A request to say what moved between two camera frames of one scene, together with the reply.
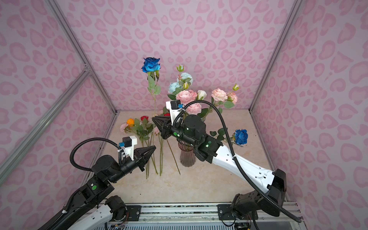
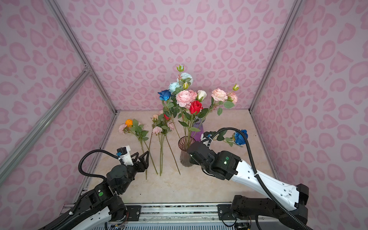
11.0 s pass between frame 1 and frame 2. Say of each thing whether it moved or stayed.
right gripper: moved
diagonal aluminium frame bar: stayed
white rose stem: stayed
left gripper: moved
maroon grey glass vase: stayed
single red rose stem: moved
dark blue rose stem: stayed
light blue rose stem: stayed
